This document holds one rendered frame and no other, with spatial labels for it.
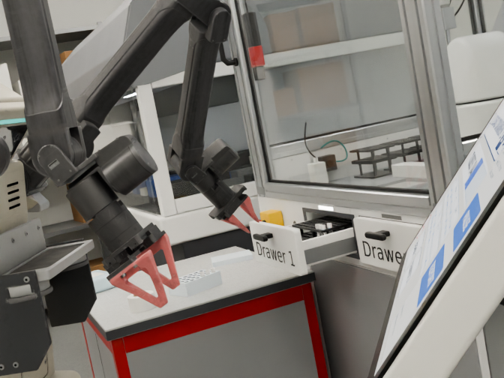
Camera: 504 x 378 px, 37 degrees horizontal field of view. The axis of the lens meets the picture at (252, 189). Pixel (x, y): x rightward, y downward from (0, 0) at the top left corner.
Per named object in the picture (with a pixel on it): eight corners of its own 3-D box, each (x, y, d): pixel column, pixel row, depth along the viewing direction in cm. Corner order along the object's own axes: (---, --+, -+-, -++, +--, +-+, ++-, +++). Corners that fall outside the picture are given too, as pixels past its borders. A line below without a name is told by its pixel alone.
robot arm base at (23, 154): (13, 161, 157) (-11, 167, 145) (37, 133, 156) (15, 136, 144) (45, 190, 157) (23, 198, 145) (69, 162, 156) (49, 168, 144)
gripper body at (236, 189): (249, 190, 178) (228, 169, 176) (221, 222, 176) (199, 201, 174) (239, 189, 184) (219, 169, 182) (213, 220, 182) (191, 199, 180)
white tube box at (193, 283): (187, 297, 201) (184, 283, 200) (169, 295, 207) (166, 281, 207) (223, 283, 209) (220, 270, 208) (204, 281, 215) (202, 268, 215)
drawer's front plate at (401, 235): (432, 281, 151) (423, 228, 150) (360, 262, 178) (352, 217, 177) (439, 279, 152) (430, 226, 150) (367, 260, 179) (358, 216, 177)
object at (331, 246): (304, 267, 177) (299, 242, 176) (263, 254, 201) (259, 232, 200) (443, 228, 191) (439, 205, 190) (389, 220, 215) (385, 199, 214)
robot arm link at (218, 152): (166, 154, 174) (182, 175, 168) (202, 118, 173) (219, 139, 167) (194, 176, 183) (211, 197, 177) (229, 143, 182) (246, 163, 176)
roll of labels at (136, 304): (136, 306, 202) (133, 292, 201) (160, 303, 200) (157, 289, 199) (126, 314, 195) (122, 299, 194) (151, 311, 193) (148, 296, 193)
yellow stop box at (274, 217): (270, 238, 220) (265, 214, 219) (261, 235, 226) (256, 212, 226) (286, 234, 221) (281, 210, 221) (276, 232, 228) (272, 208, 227)
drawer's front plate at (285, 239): (301, 276, 175) (293, 231, 174) (256, 260, 202) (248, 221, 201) (308, 274, 176) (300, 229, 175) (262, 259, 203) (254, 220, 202)
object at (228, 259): (213, 267, 232) (212, 262, 232) (211, 262, 241) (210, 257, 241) (253, 259, 233) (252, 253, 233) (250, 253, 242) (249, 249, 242)
